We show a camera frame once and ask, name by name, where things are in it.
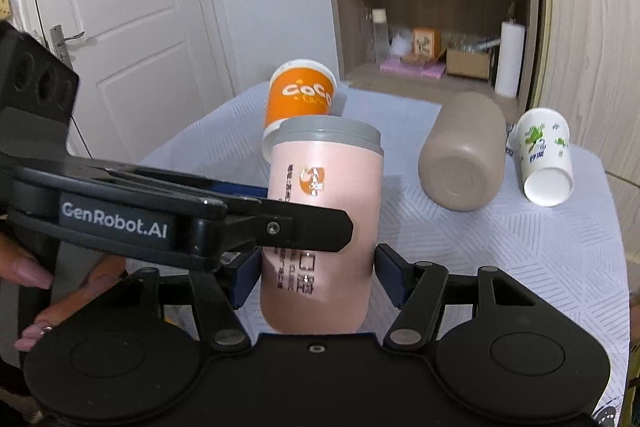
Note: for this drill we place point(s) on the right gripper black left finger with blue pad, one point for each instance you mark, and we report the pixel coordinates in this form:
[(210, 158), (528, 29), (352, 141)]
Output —
[(217, 295)]

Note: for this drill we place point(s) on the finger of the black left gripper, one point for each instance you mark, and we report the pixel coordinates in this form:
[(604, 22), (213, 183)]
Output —
[(290, 225)]

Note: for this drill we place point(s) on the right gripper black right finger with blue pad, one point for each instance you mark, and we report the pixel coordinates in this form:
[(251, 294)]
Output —
[(416, 290)]

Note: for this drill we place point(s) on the pink tumbler cup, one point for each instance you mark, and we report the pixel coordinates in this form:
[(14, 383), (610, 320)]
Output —
[(329, 171)]

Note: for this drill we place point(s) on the taupe ceramic cup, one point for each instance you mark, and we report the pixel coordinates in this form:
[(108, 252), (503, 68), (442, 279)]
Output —
[(461, 164)]

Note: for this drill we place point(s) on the orange paper cup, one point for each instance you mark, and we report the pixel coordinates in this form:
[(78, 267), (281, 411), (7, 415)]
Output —
[(297, 88)]

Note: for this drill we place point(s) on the white paper cup green print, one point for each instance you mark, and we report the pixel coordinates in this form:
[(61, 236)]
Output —
[(542, 141)]

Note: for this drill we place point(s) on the white table cloth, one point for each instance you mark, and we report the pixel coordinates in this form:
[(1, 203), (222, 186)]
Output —
[(572, 255)]

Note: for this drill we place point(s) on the pink flat box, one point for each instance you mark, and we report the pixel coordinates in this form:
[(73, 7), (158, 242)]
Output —
[(433, 70)]

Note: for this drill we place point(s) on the white door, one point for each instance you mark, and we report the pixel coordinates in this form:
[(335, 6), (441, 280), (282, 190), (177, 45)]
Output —
[(147, 69)]

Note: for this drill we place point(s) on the clear bottle beige cap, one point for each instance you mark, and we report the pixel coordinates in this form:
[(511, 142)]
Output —
[(381, 39)]

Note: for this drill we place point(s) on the small cardboard box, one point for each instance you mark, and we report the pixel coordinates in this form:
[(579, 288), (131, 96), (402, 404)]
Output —
[(475, 65)]

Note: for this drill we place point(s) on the orange small carton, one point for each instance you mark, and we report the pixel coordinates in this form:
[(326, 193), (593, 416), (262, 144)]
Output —
[(427, 42)]

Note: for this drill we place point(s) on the white paper towel roll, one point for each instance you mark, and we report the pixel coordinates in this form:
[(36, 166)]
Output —
[(510, 59)]

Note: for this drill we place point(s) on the wooden wardrobe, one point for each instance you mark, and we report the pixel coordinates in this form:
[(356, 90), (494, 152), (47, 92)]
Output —
[(588, 70)]

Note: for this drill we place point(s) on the metal door handle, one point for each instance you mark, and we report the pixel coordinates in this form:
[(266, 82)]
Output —
[(59, 44)]

